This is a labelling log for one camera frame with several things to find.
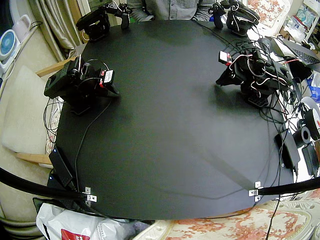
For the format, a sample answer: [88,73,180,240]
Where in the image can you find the black computer mouse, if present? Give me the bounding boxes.
[256,37,273,51]

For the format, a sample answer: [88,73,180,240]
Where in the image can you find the person in grey shirt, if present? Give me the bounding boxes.
[126,0,214,22]

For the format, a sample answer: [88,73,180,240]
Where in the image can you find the floral cream cushion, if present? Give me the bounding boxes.
[246,0,294,29]

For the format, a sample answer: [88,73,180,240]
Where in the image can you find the black laptop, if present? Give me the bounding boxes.
[270,36,320,68]

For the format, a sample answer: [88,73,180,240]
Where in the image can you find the beige curtain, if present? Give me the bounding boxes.
[26,0,89,63]

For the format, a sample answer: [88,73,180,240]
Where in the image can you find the cream seat cushion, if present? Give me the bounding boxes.
[0,64,65,156]

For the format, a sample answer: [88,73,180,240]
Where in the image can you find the blue tissue box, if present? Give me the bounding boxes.
[306,71,320,104]

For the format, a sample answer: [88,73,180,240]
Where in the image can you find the black power adapter brick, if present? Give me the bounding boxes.
[301,143,320,176]
[274,129,301,171]
[48,146,76,187]

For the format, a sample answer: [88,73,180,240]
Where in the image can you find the cluttered white shelf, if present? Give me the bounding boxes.
[279,0,320,50]

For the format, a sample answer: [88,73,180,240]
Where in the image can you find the black filament spool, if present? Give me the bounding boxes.
[296,96,320,141]

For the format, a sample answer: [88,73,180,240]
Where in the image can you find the black tape roll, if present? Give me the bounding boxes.
[292,126,313,151]

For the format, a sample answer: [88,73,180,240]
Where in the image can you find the white and blue desk fan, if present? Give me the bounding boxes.
[0,29,21,74]

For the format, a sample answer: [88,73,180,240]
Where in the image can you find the white plastic shopping bag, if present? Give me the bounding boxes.
[35,201,142,240]

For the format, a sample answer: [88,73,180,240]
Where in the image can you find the floral cream rug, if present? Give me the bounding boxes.
[133,192,320,240]

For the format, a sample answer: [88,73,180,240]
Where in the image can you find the black cable bundle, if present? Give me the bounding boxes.
[258,74,305,240]

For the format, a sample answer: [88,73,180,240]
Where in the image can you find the wooden chair frame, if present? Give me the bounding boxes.
[15,57,77,166]

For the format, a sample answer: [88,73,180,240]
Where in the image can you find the thin black power cable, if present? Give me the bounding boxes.
[74,98,112,195]

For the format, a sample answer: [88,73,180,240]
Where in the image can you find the silver metal bracket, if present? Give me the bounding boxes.
[84,186,98,203]
[248,181,265,202]

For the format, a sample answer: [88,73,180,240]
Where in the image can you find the black camera frame pole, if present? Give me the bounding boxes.
[256,176,320,196]
[0,166,89,201]

